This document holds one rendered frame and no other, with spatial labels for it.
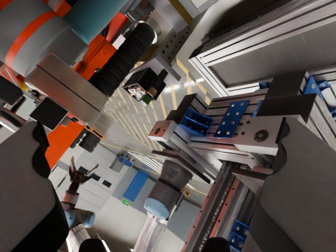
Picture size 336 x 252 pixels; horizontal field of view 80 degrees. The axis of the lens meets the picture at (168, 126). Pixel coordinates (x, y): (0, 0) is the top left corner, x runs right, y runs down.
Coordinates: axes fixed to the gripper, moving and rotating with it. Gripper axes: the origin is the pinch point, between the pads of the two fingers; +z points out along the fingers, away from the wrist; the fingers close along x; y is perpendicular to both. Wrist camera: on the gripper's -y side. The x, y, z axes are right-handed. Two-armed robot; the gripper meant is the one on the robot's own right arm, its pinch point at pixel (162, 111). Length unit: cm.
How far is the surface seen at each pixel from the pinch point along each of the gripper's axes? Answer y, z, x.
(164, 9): -2, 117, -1
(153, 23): -2.8, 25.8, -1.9
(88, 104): 5.9, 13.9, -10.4
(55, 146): 42, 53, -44
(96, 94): 5.0, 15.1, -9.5
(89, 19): -2, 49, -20
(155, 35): -0.9, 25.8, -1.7
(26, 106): 468, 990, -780
